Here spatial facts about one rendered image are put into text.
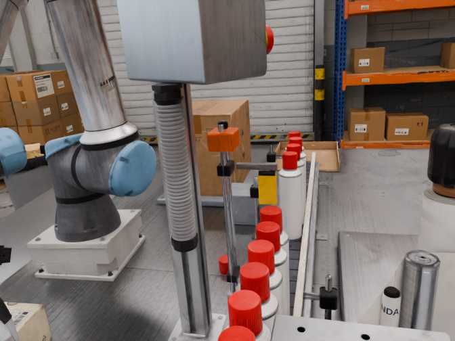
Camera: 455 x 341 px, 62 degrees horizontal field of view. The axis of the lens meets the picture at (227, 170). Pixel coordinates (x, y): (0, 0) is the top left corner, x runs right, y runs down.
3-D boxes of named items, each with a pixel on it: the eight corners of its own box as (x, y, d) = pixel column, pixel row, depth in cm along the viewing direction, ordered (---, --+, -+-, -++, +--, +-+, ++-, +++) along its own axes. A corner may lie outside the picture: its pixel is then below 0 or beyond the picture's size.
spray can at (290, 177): (301, 242, 87) (300, 156, 81) (278, 241, 89) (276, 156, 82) (302, 231, 92) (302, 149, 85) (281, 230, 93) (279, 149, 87)
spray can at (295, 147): (304, 229, 93) (303, 147, 87) (282, 227, 95) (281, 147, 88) (305, 219, 98) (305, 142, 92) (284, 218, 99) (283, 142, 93)
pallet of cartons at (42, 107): (53, 186, 403) (27, 75, 366) (-19, 187, 415) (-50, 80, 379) (102, 153, 515) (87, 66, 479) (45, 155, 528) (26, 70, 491)
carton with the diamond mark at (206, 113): (235, 197, 123) (230, 114, 114) (166, 195, 128) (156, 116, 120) (252, 167, 150) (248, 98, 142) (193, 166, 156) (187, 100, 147)
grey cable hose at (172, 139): (193, 254, 48) (175, 85, 41) (168, 252, 49) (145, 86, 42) (202, 241, 51) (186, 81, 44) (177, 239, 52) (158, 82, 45)
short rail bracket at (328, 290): (336, 341, 65) (338, 281, 61) (318, 338, 66) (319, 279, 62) (336, 327, 68) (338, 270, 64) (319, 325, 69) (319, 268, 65)
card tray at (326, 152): (339, 172, 145) (339, 162, 143) (271, 170, 151) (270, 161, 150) (337, 149, 172) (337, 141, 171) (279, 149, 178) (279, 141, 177)
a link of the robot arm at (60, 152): (84, 179, 98) (74, 127, 94) (122, 184, 91) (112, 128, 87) (42, 195, 88) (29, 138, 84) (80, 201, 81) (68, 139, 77)
